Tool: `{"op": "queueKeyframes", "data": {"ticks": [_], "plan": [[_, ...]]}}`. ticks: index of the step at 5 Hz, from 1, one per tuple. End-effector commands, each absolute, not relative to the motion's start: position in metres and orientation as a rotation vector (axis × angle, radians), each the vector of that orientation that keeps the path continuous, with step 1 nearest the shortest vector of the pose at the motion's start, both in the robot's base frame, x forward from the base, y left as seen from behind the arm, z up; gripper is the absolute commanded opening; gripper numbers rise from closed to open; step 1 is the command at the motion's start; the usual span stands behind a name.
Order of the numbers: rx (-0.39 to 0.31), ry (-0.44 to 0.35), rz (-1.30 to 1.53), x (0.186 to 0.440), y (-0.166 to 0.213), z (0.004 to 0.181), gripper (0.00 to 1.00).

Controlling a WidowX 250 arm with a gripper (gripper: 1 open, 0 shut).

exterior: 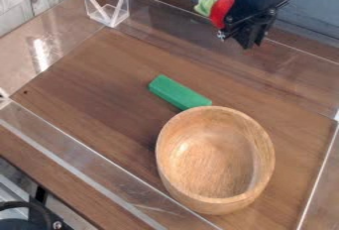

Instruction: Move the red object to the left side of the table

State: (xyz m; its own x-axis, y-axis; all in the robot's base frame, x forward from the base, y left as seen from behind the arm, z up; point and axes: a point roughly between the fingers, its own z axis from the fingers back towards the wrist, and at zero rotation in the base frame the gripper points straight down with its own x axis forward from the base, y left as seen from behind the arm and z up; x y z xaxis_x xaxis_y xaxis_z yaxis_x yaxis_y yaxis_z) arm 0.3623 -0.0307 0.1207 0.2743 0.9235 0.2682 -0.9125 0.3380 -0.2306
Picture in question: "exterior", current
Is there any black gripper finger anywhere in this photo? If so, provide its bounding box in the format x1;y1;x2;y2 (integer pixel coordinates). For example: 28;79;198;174
232;14;276;50

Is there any clear acrylic wall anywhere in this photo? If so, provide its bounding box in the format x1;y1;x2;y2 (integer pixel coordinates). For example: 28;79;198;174
295;108;339;230
117;0;339;119
0;99;221;230

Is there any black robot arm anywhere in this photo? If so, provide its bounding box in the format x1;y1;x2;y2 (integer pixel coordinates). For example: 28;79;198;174
210;0;289;49

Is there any clear acrylic front wall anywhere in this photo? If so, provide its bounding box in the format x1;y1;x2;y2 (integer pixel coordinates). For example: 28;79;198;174
0;99;221;230

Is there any clear acrylic right wall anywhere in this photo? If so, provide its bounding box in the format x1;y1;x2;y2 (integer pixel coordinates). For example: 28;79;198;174
295;108;339;230

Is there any green rectangular block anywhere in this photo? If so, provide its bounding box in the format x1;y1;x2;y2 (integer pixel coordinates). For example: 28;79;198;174
148;74;212;110

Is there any wooden bowl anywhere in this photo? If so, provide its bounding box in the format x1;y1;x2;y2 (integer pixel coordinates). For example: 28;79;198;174
154;106;275;215

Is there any clear acrylic back wall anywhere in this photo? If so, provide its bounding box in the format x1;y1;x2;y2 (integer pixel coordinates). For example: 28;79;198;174
117;0;339;119

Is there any black clamp with cable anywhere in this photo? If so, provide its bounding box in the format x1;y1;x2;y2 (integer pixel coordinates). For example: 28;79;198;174
0;198;76;230

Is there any red toy strawberry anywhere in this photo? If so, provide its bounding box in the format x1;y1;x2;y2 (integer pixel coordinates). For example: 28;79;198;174
193;0;235;29

